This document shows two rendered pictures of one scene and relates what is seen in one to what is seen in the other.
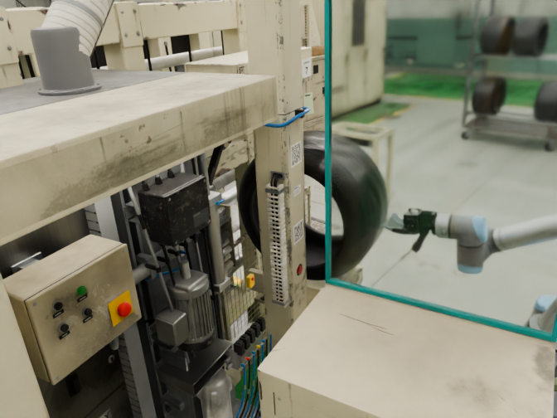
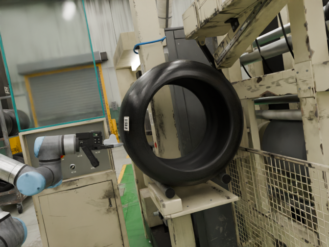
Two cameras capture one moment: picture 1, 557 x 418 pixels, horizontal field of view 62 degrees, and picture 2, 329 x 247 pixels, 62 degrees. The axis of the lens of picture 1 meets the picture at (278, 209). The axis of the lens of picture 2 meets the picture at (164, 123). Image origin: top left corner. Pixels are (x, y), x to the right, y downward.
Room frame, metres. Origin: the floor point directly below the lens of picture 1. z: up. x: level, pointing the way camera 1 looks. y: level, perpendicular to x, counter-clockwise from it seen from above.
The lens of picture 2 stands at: (2.71, -1.14, 1.31)
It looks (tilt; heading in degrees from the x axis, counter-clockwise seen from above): 5 degrees down; 136
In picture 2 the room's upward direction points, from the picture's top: 10 degrees counter-clockwise
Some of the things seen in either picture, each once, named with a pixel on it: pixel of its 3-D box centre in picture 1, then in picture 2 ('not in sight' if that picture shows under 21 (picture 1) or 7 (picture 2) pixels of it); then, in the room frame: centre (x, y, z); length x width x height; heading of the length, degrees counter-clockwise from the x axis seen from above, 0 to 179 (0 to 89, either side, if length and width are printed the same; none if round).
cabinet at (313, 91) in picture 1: (298, 101); not in sight; (6.79, -0.37, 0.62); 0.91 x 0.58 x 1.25; 139
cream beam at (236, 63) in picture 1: (255, 72); (226, 6); (2.01, 0.07, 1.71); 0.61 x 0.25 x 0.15; 149
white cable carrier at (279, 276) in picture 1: (278, 247); not in sight; (1.43, 0.01, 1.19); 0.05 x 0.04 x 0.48; 59
